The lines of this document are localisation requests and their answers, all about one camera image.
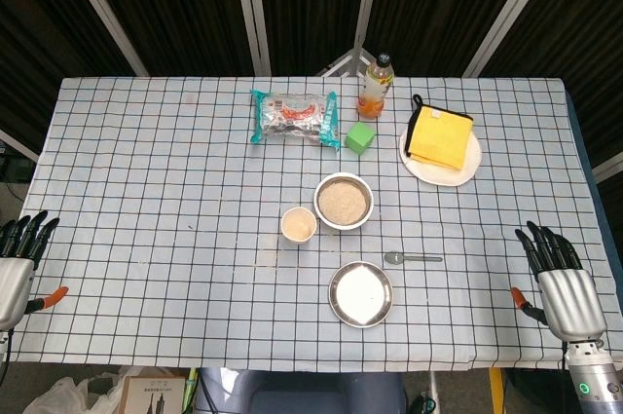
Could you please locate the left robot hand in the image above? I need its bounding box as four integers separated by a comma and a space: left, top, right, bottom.
0, 209, 69, 332

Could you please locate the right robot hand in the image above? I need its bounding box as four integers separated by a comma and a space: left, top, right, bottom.
510, 220, 608, 342

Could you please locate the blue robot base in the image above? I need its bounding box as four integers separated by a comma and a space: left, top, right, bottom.
197, 367, 408, 414

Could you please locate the steel bowl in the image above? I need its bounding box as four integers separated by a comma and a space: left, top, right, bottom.
313, 171, 375, 233

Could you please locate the uncooked rice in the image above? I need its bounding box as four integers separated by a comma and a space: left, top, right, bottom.
318, 179, 366, 225

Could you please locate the white paper cup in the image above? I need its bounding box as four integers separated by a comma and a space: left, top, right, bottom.
280, 207, 318, 245

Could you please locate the yellow bar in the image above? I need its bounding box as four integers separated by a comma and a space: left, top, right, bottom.
488, 367, 506, 414

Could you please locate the white plastic bag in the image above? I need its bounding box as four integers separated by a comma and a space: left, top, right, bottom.
21, 370, 128, 414

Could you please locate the checkered tablecloth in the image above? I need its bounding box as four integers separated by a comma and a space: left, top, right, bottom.
9, 75, 623, 370

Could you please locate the white paper plate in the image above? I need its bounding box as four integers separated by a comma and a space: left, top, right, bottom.
398, 129, 483, 187

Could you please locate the brown cardboard box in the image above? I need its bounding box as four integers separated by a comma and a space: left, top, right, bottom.
118, 374, 189, 414

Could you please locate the folded yellow towel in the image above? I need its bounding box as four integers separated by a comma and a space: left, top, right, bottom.
406, 94, 475, 171

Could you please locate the steel plate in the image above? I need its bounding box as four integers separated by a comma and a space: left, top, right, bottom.
327, 260, 394, 329

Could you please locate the green cube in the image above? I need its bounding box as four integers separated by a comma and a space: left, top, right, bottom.
344, 121, 377, 158

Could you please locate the orange drink bottle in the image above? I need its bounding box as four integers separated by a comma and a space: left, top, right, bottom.
357, 52, 394, 121

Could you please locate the teal snack packet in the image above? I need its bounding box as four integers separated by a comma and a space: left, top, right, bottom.
249, 88, 342, 151

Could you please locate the white partition foot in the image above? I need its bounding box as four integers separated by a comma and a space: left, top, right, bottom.
315, 46, 374, 77

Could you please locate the yellow green cable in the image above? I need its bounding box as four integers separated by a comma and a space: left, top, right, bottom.
186, 367, 201, 414

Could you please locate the double white partition post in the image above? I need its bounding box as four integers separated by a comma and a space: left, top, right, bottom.
231, 0, 273, 77

